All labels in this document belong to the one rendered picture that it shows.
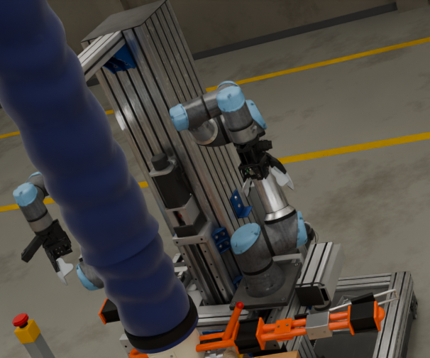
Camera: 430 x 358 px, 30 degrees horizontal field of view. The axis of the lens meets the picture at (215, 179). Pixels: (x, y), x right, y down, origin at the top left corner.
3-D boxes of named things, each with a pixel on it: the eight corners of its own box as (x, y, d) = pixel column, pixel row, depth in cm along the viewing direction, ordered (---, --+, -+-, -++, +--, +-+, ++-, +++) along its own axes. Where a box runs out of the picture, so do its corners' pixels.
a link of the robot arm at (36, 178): (63, 183, 274) (57, 198, 264) (34, 193, 276) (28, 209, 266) (53, 164, 271) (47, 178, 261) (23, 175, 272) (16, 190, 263)
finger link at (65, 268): (78, 278, 263) (67, 253, 264) (62, 285, 262) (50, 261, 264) (79, 279, 266) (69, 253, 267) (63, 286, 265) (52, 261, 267)
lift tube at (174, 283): (122, 357, 238) (-51, 42, 194) (145, 309, 256) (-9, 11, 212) (187, 349, 230) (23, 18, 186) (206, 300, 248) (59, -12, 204)
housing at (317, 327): (309, 341, 230) (304, 329, 228) (311, 325, 236) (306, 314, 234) (332, 337, 228) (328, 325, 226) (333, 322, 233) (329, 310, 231)
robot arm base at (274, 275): (252, 272, 294) (243, 251, 289) (289, 268, 287) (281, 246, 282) (240, 299, 282) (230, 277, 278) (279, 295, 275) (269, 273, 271)
